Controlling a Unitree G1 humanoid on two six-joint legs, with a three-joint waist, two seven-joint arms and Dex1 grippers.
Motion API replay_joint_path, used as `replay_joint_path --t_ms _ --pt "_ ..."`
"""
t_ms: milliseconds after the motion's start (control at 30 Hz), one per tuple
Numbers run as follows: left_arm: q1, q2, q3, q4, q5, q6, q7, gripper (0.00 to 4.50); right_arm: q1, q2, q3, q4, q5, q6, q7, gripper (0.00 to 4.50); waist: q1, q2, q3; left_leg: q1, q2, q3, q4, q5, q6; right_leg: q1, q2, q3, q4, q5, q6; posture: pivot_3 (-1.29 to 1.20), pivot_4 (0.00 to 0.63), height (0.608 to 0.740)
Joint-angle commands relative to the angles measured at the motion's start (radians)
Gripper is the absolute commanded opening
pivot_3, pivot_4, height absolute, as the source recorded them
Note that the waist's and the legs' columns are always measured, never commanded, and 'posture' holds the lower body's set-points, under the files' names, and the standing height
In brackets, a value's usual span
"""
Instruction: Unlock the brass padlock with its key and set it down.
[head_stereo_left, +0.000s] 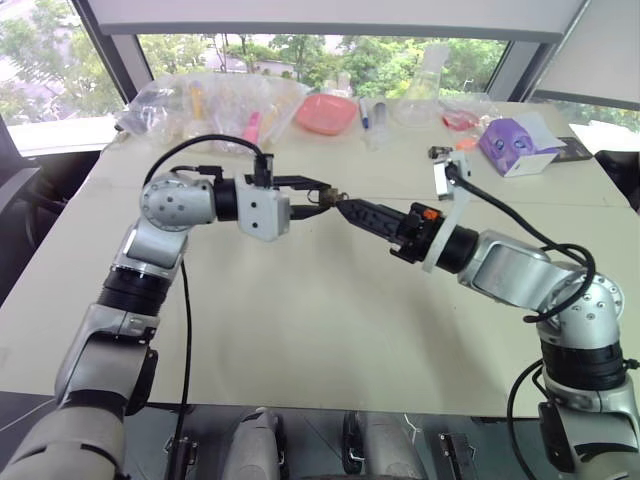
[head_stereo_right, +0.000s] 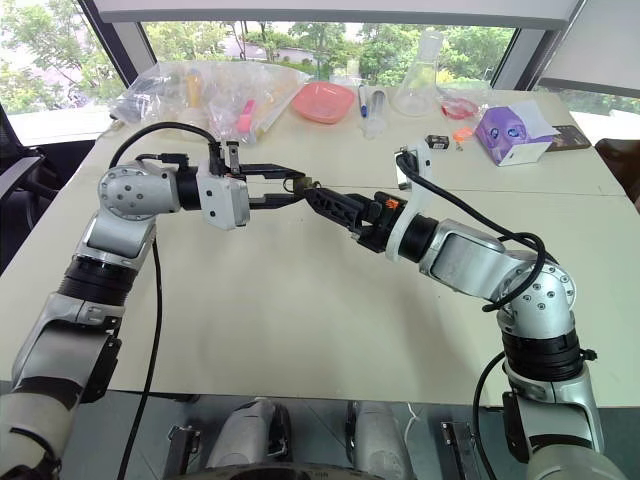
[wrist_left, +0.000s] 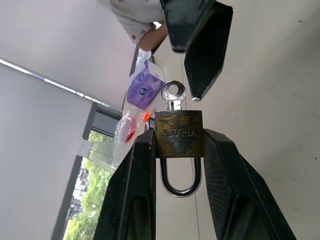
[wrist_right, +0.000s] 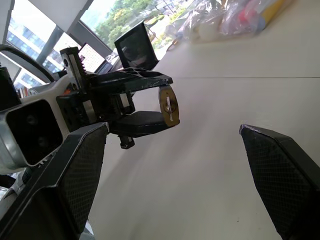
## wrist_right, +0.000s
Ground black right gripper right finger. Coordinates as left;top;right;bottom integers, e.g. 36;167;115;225
239;123;320;240

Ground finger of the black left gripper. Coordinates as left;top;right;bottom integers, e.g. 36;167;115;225
86;66;174;92
109;111;174;150

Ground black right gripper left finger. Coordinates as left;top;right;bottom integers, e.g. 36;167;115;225
0;121;110;240

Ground brass padlock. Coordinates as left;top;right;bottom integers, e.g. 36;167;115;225
158;85;181;129

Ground silver key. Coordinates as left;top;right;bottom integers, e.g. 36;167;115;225
164;96;174;119

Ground black monitor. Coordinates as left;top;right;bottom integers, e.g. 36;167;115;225
113;20;160;72

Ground open laptop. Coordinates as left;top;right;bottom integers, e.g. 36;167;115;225
78;42;114;75

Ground clear plastic bag white items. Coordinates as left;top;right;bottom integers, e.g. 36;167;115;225
164;0;226;44

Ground clear plastic bag colourful items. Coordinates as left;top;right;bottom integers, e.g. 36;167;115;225
220;0;264;36

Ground yellow roll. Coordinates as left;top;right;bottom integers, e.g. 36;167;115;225
259;0;294;25

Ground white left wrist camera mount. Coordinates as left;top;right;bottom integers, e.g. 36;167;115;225
0;74;72;174

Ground grey window frame post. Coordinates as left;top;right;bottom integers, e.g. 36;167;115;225
36;24;66;66

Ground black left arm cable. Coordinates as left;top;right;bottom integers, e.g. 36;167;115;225
0;44;56;84

